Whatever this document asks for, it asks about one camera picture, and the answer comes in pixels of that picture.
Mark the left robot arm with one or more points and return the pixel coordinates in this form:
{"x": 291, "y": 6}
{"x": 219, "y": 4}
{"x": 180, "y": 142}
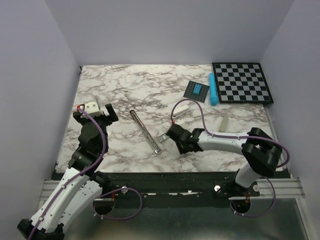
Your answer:
{"x": 75, "y": 170}

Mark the blue lego brick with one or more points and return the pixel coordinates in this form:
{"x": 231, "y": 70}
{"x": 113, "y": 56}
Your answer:
{"x": 197, "y": 89}

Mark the white stapler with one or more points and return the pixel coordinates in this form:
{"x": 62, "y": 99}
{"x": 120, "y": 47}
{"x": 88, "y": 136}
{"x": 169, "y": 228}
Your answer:
{"x": 180, "y": 110}

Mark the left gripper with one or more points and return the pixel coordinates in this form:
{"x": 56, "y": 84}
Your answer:
{"x": 112, "y": 117}

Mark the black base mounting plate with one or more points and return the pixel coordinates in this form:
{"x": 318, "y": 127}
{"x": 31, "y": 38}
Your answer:
{"x": 160, "y": 190}

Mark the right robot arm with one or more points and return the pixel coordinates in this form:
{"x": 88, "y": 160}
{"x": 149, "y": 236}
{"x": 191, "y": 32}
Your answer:
{"x": 261, "y": 152}

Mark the aluminium rail frame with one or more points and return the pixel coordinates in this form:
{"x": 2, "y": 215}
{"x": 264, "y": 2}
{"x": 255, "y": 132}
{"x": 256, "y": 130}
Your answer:
{"x": 278, "y": 187}

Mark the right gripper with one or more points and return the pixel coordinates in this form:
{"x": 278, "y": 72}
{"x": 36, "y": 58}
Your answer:
{"x": 181, "y": 149}

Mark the blue toy microphone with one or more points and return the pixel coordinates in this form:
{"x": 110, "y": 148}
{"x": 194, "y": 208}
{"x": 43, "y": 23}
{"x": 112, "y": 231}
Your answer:
{"x": 213, "y": 99}

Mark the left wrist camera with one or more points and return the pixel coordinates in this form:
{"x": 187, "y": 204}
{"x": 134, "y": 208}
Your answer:
{"x": 92, "y": 107}

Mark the dark grey lego baseplate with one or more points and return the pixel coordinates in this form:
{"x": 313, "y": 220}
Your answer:
{"x": 199, "y": 98}

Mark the staple tray with staples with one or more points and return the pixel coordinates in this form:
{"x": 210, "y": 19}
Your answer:
{"x": 162, "y": 138}

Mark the black white chessboard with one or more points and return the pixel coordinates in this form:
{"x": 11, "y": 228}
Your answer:
{"x": 241, "y": 83}

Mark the black metal stapler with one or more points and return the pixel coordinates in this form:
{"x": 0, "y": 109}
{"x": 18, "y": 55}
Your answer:
{"x": 150, "y": 140}

